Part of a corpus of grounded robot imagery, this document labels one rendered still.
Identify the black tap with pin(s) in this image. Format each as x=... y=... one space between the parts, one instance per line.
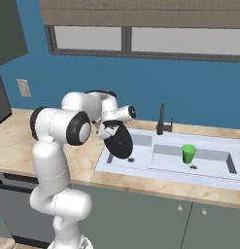
x=161 y=121

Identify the grey dishwasher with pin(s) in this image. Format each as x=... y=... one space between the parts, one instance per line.
x=14 y=207

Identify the brown window blind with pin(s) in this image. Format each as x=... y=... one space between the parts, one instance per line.
x=141 y=13

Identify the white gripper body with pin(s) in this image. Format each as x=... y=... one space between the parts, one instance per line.
x=106 y=131

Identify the dark grey microwave oven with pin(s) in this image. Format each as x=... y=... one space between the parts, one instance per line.
x=1 y=100

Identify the wide grey-green cupboard door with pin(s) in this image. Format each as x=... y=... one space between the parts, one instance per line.
x=137 y=220

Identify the grey framed window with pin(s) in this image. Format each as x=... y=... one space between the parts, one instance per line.
x=147 y=40

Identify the black pan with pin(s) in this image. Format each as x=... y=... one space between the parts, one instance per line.
x=120 y=144

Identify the beige wall socket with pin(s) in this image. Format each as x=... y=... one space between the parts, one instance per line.
x=24 y=88

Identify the white cupboard knob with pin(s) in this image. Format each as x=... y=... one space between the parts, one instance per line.
x=204 y=212
x=179 y=207

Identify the narrow grey-green cupboard door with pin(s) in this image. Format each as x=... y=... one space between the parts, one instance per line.
x=218 y=228

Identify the white double sink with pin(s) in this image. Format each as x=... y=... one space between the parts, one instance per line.
x=209 y=168

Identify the green cup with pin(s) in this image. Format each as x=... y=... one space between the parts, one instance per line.
x=188 y=153

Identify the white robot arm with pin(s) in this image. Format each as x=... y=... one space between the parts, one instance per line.
x=50 y=162

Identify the grey wall cupboard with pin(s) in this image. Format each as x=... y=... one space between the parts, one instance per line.
x=8 y=29

